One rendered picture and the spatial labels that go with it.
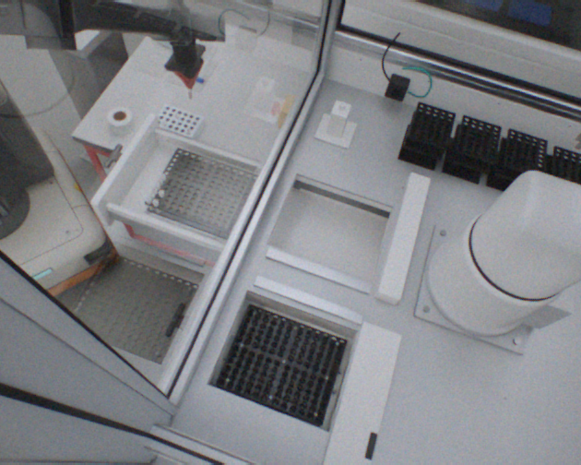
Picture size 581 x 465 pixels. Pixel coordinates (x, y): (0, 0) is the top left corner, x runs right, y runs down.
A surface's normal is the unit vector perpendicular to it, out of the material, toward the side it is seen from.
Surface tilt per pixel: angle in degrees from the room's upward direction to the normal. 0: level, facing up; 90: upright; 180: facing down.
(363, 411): 0
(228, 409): 0
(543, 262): 73
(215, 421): 0
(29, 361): 90
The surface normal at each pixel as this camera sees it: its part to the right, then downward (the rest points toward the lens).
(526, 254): -0.29, 0.66
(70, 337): 0.94, 0.33
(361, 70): -0.33, 0.82
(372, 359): 0.08, -0.46
